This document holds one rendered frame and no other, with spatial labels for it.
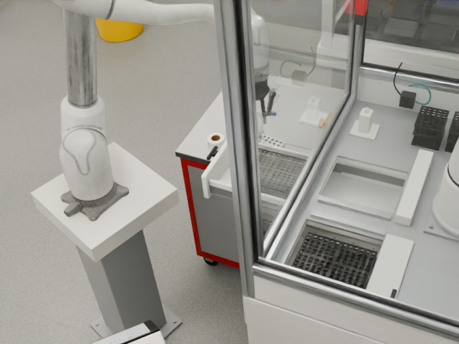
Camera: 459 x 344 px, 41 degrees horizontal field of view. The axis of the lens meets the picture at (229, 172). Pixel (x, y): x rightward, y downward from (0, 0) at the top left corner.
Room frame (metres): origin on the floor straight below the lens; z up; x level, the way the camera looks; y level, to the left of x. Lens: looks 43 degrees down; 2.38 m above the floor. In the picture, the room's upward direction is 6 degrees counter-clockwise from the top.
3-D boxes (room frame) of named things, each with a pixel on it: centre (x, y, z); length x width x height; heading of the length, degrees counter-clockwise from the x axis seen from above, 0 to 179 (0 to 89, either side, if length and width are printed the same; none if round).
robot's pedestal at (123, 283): (1.59, 0.49, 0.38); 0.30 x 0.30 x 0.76; 41
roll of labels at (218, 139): (1.89, 0.04, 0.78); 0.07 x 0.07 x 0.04
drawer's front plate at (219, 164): (1.66, 0.02, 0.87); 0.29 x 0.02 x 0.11; 151
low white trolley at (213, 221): (2.01, -0.19, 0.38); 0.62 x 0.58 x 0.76; 151
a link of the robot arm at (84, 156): (1.60, 0.49, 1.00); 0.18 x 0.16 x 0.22; 8
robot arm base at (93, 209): (1.58, 0.50, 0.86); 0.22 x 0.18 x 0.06; 137
